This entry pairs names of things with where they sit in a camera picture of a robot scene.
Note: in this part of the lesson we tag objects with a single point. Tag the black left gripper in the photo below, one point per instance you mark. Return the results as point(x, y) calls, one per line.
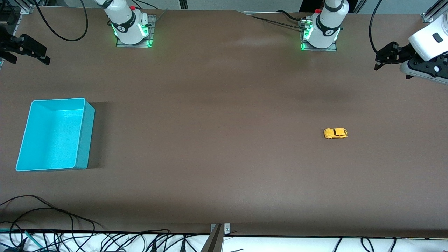
point(401, 51)

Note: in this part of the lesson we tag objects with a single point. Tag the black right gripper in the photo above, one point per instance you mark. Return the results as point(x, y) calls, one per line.
point(9, 44)

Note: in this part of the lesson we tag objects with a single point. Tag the yellow beetle toy car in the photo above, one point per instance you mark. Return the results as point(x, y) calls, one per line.
point(335, 133)

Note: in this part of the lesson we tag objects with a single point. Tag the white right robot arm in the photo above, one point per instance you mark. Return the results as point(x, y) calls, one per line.
point(126, 24)

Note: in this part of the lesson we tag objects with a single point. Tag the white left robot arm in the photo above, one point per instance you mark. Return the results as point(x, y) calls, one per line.
point(325, 26)

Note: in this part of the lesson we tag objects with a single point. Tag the turquoise plastic bin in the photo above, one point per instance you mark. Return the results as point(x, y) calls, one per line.
point(52, 138)

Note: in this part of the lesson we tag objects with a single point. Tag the aluminium frame profile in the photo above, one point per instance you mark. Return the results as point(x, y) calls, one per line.
point(29, 6)
point(434, 12)

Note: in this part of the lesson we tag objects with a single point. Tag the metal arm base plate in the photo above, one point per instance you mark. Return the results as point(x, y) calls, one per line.
point(332, 49)
point(151, 31)

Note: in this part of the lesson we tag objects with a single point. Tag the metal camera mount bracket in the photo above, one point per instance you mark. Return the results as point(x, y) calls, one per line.
point(217, 238)

